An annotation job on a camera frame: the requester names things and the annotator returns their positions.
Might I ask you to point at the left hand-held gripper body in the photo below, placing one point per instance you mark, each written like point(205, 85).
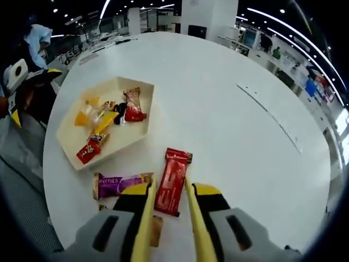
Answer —
point(15, 76)

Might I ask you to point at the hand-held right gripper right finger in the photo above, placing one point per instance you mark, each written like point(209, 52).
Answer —
point(256, 240)

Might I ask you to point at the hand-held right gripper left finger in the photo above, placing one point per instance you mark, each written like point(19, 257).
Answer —
point(87, 240)

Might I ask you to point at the small gold food candy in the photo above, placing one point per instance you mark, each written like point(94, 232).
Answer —
point(102, 208)

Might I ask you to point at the orange clear food packet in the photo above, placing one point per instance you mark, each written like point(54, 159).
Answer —
point(81, 119)

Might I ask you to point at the purple food packet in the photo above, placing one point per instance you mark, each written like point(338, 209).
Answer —
point(114, 185)

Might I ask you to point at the plain brown food bar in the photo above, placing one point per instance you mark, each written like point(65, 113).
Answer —
point(157, 230)

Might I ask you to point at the yellow orange food packet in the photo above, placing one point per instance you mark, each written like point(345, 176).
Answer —
point(105, 121)

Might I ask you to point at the brown gold food packet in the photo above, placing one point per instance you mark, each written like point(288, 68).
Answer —
point(99, 138)

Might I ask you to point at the black food packet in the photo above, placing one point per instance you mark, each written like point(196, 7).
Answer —
point(120, 112)

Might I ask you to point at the small red food packet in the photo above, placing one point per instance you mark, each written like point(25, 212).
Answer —
point(88, 152)

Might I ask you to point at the red gold food packet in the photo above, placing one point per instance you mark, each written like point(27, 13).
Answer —
point(133, 107)

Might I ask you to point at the long red food bar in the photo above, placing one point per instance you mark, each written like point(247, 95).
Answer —
point(173, 185)

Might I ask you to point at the cream hexagonal container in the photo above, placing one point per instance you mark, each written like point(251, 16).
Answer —
point(136, 131)

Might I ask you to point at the person's left hand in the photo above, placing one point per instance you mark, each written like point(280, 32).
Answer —
point(28, 95)

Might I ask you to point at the white flat strips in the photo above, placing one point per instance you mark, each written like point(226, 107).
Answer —
point(88, 58)

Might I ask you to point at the white mesh office chair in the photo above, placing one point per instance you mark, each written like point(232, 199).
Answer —
point(24, 191)

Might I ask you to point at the black chair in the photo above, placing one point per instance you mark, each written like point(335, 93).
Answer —
point(197, 31)

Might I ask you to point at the blue box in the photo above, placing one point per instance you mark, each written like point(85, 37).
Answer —
point(310, 88)

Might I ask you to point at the white office counter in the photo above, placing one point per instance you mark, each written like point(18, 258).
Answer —
point(268, 61)

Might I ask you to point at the teal computer monitor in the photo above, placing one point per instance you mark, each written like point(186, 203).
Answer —
point(251, 38)

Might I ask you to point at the red blue wall banner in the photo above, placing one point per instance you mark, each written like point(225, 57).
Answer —
point(325, 87)

